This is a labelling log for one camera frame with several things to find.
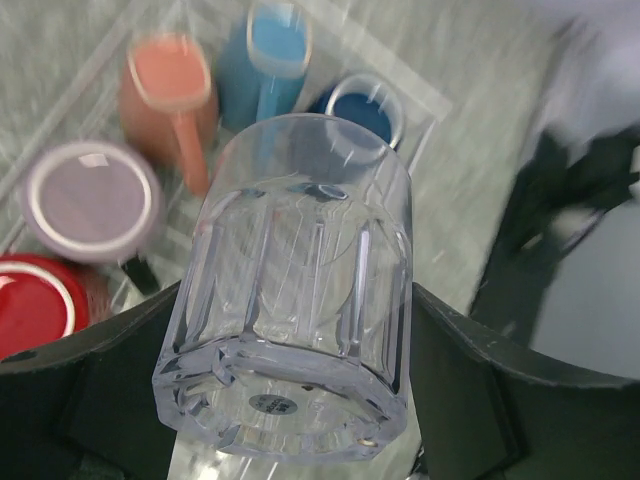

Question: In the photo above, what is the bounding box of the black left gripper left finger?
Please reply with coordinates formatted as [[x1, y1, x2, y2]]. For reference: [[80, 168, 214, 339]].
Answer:
[[1, 285, 178, 479]]

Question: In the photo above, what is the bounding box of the clear glass cup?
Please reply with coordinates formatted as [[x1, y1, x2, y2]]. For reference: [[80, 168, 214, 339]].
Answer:
[[152, 114, 413, 464]]

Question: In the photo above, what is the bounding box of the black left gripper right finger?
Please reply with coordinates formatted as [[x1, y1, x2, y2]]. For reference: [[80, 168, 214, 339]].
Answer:
[[410, 284, 639, 479]]

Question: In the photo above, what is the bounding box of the red mug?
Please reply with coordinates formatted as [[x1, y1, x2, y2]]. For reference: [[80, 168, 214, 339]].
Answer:
[[1, 254, 92, 359]]

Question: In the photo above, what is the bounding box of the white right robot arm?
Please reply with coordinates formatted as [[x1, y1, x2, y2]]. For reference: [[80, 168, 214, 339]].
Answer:
[[471, 9, 639, 345]]

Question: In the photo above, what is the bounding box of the purple mug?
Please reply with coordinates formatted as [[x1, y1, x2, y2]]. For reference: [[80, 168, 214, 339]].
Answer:
[[20, 140, 165, 296]]

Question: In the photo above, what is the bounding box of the light blue mug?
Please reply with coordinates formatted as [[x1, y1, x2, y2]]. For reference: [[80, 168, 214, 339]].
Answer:
[[215, 1, 313, 133]]

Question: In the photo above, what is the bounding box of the dark blue mug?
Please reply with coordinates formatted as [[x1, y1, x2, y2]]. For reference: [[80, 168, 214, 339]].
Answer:
[[305, 72, 406, 152]]

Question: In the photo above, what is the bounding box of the white wire dish rack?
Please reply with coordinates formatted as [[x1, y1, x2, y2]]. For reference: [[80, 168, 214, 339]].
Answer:
[[0, 0, 454, 321]]

